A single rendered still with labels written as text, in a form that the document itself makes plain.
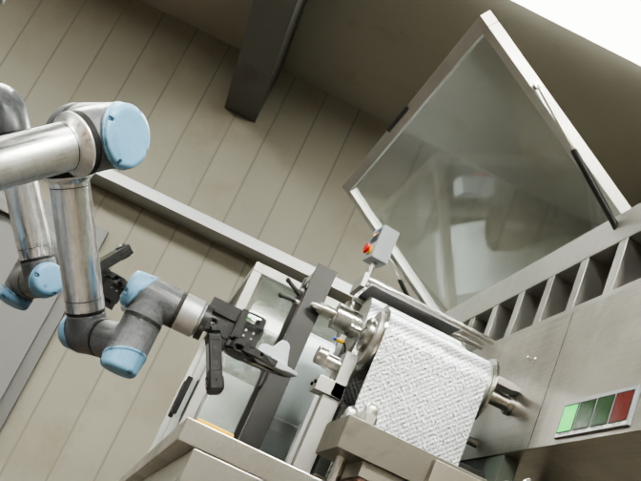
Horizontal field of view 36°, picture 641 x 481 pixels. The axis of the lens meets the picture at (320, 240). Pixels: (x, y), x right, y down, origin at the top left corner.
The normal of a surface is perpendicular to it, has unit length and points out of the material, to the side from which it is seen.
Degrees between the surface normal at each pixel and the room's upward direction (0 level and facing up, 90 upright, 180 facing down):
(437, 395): 90
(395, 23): 180
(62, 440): 90
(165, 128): 90
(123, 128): 84
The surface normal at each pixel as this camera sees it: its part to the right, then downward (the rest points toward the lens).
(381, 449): 0.25, -0.27
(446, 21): -0.39, 0.85
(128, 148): 0.85, 0.05
